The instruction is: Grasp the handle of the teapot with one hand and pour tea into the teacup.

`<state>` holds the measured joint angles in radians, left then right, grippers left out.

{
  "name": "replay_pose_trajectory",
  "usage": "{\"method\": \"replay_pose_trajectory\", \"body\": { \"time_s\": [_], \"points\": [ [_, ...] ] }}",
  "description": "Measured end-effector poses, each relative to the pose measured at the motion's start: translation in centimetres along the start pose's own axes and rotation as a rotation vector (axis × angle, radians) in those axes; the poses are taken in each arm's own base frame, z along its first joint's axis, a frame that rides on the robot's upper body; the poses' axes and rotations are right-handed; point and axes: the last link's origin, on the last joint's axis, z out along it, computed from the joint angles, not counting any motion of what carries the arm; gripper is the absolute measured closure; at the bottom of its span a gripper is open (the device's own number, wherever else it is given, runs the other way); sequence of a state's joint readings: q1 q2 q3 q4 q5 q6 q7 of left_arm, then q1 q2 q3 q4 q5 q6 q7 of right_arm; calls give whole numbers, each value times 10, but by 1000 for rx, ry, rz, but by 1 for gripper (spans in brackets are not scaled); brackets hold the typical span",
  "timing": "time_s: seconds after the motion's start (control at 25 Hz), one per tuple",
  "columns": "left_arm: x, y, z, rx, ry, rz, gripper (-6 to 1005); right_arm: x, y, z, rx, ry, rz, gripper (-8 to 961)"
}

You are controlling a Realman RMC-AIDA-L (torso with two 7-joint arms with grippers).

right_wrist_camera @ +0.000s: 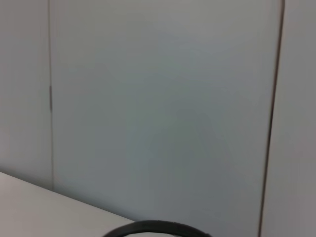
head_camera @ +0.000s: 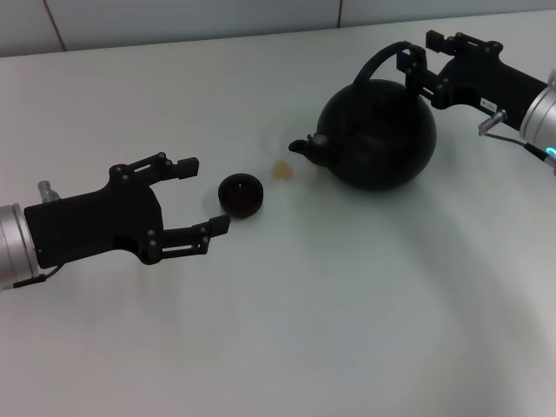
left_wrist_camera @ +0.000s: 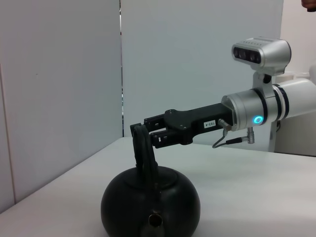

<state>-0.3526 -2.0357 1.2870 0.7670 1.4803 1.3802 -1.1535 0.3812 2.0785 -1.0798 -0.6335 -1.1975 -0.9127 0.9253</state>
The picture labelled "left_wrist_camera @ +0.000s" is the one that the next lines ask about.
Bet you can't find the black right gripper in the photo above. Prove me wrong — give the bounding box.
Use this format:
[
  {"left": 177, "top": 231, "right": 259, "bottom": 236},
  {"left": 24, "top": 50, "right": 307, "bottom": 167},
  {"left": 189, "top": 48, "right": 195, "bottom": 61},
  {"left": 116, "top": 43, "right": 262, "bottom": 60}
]
[{"left": 143, "top": 102, "right": 235, "bottom": 149}]

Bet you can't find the black round teapot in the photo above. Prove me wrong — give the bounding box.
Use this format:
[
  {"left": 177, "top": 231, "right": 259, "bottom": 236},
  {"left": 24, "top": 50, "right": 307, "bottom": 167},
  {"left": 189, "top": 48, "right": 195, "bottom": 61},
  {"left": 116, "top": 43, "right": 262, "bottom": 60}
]
[{"left": 100, "top": 124, "right": 201, "bottom": 237}]

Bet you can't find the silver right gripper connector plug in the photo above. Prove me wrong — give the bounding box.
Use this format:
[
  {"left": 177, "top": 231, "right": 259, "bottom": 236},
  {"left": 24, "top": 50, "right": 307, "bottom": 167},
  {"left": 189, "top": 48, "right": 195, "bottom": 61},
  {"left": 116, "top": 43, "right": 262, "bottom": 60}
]
[{"left": 218, "top": 118, "right": 233, "bottom": 131}]

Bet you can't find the dark brown background object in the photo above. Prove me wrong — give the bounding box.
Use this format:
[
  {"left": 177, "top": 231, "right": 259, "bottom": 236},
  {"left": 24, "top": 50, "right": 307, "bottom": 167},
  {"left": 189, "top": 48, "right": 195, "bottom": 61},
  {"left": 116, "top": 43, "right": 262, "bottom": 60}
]
[{"left": 302, "top": 0, "right": 316, "bottom": 12}]

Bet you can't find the grey right gripper cable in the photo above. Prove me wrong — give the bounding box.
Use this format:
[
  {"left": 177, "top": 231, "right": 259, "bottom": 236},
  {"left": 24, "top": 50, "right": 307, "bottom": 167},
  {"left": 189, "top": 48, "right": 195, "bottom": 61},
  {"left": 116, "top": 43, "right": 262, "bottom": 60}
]
[{"left": 212, "top": 126, "right": 256, "bottom": 149}]

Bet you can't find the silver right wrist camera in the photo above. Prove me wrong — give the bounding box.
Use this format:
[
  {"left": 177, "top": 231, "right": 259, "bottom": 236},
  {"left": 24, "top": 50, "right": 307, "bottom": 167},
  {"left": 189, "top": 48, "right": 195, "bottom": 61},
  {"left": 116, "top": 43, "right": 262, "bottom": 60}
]
[{"left": 232, "top": 37, "right": 292, "bottom": 92}]

